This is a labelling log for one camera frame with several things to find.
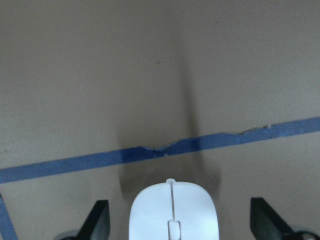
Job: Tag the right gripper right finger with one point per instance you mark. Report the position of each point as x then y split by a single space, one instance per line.
266 223

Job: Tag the white computer mouse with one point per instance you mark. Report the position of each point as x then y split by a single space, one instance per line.
173 210

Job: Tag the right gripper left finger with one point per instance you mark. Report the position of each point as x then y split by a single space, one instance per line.
97 225

